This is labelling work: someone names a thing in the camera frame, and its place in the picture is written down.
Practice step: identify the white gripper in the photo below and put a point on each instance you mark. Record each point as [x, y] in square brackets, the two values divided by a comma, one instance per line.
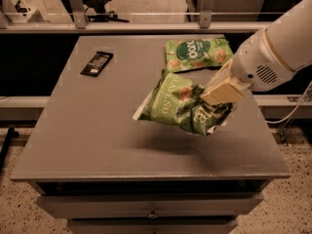
[256, 60]

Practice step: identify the green jalapeno chip bag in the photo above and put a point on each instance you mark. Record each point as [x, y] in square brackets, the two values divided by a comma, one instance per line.
[176, 101]

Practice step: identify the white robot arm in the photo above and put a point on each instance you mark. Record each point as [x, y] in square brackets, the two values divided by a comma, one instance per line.
[291, 36]

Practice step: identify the green rice chip bag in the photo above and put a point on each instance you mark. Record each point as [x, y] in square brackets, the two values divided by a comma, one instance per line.
[187, 55]

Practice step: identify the black chocolate bar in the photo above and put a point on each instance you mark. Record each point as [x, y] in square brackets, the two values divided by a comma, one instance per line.
[96, 64]

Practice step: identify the metal drawer knob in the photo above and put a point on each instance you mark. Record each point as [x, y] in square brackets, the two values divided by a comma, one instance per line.
[152, 214]

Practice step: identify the grey drawer cabinet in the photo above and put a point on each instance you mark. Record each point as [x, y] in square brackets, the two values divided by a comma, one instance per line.
[95, 166]

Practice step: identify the grey metal railing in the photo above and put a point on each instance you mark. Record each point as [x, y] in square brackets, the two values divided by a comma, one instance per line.
[49, 16]

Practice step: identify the black pole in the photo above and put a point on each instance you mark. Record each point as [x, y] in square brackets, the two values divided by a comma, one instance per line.
[11, 133]

